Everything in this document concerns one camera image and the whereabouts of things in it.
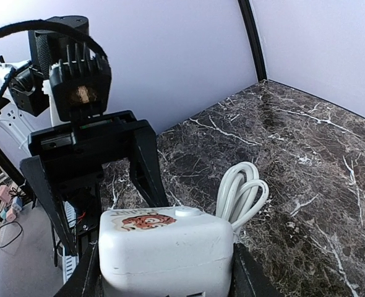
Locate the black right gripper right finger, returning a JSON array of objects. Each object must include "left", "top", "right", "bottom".
[{"left": 231, "top": 243, "right": 281, "bottom": 297}]

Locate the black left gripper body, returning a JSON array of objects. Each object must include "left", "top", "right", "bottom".
[{"left": 28, "top": 111, "right": 155, "bottom": 192}]

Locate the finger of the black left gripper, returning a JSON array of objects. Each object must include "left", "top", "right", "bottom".
[
  {"left": 20, "top": 156, "right": 77, "bottom": 256},
  {"left": 129, "top": 123, "right": 170, "bottom": 207}
]

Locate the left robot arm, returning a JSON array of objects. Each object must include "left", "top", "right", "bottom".
[{"left": 0, "top": 15, "right": 168, "bottom": 256}]

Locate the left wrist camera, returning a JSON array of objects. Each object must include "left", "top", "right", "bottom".
[{"left": 49, "top": 43, "right": 112, "bottom": 123}]

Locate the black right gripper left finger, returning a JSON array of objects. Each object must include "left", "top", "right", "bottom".
[{"left": 55, "top": 243, "right": 100, "bottom": 297}]

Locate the left black frame post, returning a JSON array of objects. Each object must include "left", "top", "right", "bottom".
[{"left": 238, "top": 0, "right": 267, "bottom": 81}]

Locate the white plug with cable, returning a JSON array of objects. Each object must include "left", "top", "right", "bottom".
[{"left": 215, "top": 161, "right": 269, "bottom": 238}]

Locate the white slotted cable duct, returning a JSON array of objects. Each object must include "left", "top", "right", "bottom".
[{"left": 58, "top": 200, "right": 80, "bottom": 284}]

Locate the white cube socket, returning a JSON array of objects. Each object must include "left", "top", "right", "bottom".
[{"left": 98, "top": 207, "right": 233, "bottom": 296}]

